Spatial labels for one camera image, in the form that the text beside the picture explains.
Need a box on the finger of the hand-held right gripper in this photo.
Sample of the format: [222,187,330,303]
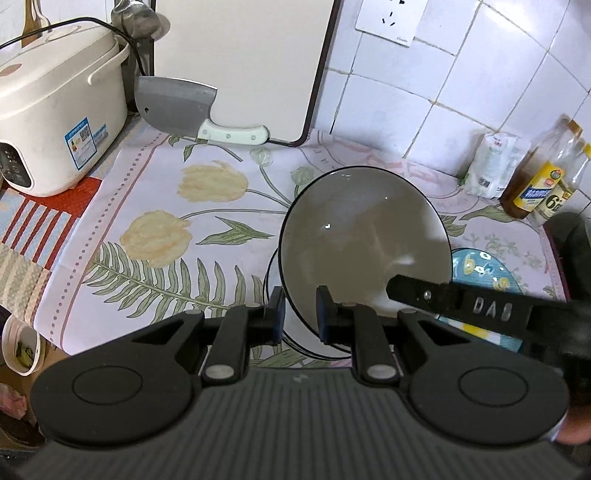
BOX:
[385,274,536,337]

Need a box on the white flour bag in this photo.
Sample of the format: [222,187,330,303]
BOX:
[463,131,532,200]

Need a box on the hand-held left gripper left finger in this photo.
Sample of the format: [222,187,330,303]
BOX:
[132,286,286,387]

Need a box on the white wall socket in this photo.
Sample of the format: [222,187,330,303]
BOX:
[355,0,430,47]

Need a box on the floral tablecloth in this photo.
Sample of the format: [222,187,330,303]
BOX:
[34,117,568,370]

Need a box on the person's right hand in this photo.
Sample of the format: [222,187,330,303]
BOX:
[556,410,591,446]

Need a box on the metal ladle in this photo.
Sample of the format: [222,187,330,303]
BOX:
[111,0,170,40]

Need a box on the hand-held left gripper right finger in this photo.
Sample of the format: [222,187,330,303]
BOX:
[315,285,463,387]

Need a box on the white cutting board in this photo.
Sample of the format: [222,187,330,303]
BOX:
[152,0,344,148]

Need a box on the clear bottle with yellow cap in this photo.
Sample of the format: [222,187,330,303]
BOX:
[533,142,591,227]

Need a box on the steel cleaver with white handle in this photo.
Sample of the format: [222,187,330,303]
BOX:
[134,75,269,147]

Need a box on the cream rice cooker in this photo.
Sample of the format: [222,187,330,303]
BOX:
[0,30,131,198]

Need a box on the white cup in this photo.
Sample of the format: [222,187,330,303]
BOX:
[2,314,45,375]

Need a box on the wooden spatula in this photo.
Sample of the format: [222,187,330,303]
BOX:
[22,0,49,45]

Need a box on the brown bottle with yellow label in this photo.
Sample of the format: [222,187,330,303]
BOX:
[500,114,584,220]

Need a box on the dark cloth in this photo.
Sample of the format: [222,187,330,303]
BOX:
[544,211,591,303]

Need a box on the blue plate with egg print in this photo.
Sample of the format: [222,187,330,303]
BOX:
[450,248,528,354]

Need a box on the red striped cloth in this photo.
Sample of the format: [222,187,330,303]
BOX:
[0,175,103,325]

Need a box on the black power cable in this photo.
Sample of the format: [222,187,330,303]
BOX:
[0,16,156,77]

